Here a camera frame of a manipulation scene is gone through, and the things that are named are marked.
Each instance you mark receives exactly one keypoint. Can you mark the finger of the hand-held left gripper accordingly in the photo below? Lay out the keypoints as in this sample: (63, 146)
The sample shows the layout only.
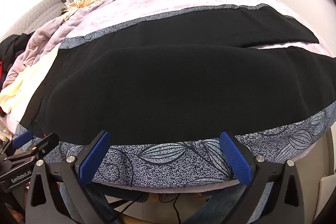
(24, 138)
(46, 142)

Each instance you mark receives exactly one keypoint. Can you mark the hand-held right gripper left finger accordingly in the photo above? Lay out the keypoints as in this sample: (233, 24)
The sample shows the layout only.
(95, 154)

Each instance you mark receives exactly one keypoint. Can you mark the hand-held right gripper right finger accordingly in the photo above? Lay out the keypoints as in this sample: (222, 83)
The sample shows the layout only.
(235, 158)

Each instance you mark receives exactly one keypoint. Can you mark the black pants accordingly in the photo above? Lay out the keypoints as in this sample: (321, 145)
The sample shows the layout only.
(170, 87)

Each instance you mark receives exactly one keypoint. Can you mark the cream cloth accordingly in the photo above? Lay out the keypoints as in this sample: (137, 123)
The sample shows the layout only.
(23, 82)

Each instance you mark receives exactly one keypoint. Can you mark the blue-grey leaf patterned cloth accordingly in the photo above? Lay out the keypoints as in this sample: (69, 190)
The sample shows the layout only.
(157, 161)

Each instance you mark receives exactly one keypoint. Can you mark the dark clothes pile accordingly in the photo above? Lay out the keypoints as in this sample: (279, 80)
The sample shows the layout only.
(10, 48)

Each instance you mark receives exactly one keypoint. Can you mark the crumpled lavender blanket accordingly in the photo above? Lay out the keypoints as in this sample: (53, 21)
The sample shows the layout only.
(44, 37)

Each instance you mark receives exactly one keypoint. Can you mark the grey quilted headboard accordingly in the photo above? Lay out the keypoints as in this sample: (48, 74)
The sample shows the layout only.
(39, 14)

